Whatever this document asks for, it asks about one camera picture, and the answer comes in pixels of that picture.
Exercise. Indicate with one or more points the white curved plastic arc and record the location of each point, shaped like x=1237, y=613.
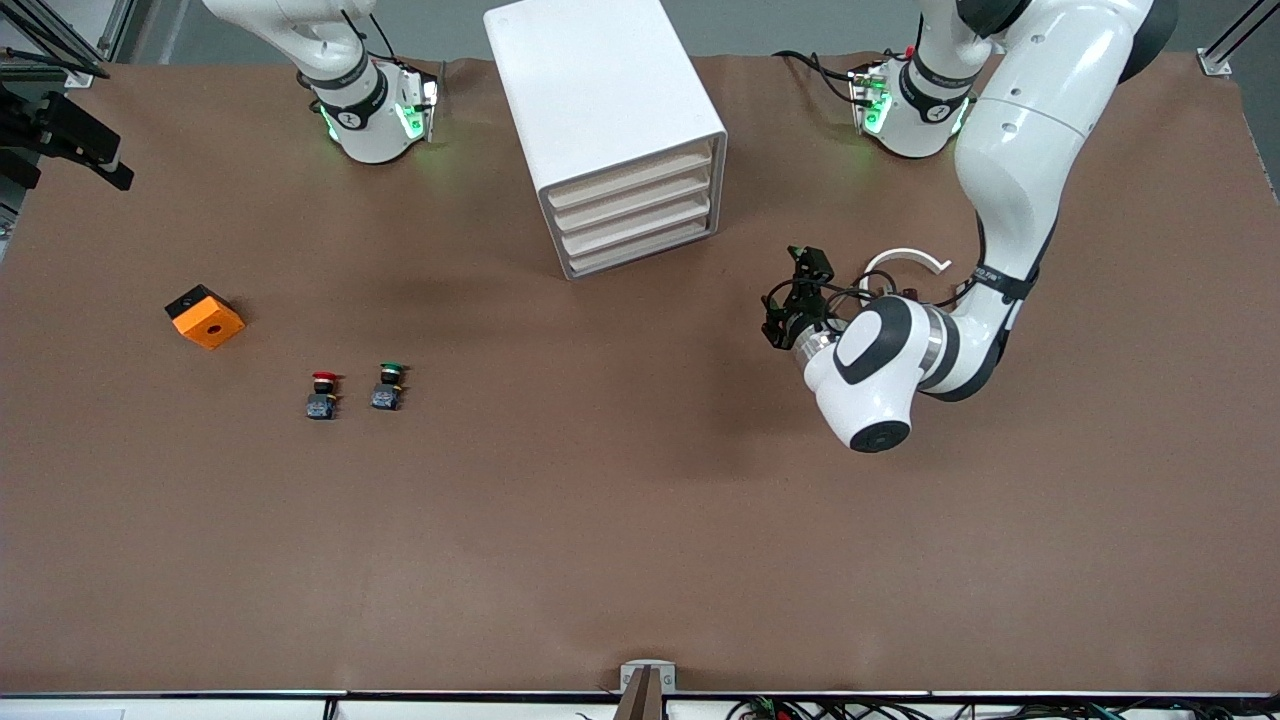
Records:
x=910, y=253

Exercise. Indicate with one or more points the red push button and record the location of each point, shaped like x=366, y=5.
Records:
x=321, y=406

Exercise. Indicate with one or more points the green push button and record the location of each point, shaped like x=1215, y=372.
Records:
x=386, y=398

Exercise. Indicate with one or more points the aluminium frame profile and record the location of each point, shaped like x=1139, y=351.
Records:
x=1215, y=62
x=118, y=25

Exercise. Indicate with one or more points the grey metal bracket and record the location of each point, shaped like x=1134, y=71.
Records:
x=630, y=668

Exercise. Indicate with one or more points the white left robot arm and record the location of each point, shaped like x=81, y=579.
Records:
x=1020, y=150

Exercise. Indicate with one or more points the brown table cover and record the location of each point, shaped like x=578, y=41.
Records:
x=640, y=500

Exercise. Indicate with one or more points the orange box with hole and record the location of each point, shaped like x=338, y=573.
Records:
x=208, y=322

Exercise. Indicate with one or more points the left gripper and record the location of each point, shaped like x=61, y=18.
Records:
x=798, y=319

